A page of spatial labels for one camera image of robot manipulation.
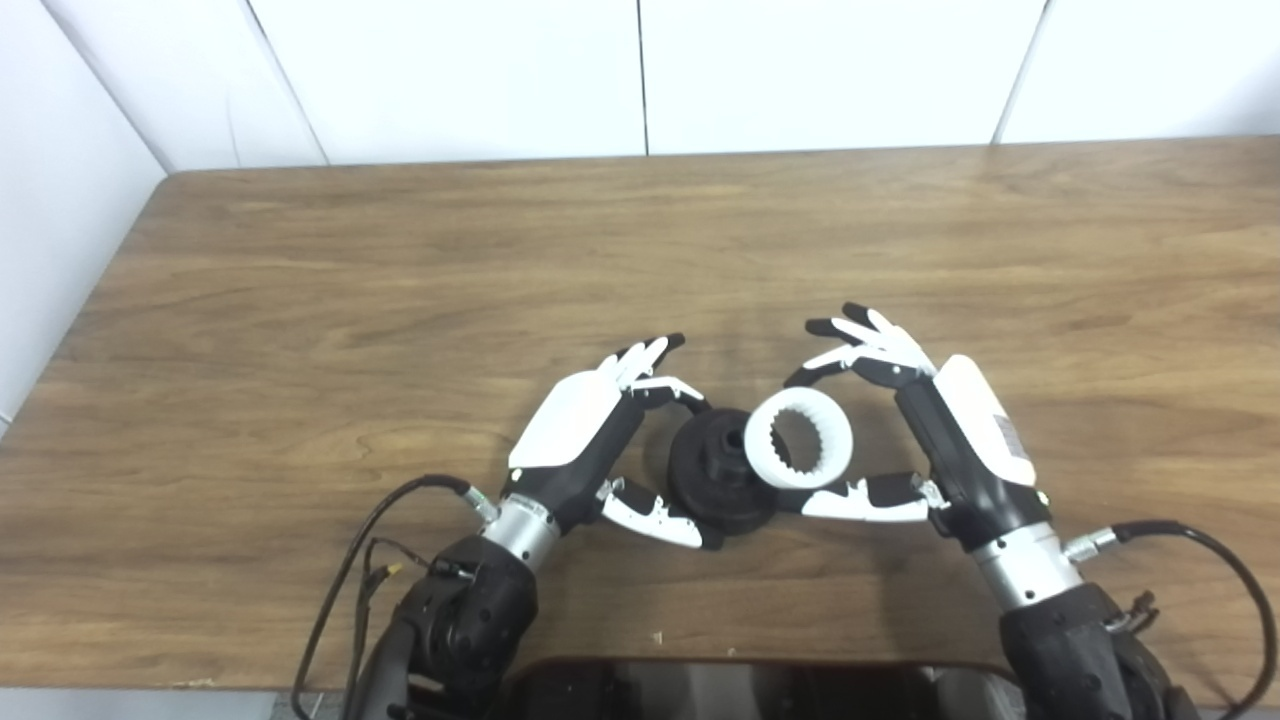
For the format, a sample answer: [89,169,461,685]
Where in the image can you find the thin arm wires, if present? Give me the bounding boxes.
[345,538,471,701]
[1105,590,1161,636]

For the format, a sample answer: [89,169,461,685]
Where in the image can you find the white plastic ring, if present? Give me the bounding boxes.
[743,386,855,491]

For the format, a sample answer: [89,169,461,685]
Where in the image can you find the thin left arm wires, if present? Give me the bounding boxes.
[345,538,471,701]

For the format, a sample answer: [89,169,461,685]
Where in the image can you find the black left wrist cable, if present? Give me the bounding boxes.
[292,474,498,720]

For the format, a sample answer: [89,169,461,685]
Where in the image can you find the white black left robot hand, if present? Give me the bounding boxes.
[500,333,726,551]

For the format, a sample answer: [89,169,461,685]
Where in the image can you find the round black plastic part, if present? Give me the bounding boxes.
[667,407,791,536]

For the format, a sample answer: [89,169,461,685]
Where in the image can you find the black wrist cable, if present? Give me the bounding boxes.
[292,474,498,720]
[1062,520,1279,720]

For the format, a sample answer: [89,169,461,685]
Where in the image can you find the thin right arm wires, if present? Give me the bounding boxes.
[1105,590,1161,636]

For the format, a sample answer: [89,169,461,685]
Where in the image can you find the black robot torso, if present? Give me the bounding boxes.
[490,658,1021,720]

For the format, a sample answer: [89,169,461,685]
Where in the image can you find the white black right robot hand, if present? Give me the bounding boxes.
[783,302,1053,553]

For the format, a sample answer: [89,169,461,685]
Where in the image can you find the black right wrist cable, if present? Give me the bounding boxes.
[1062,520,1279,720]

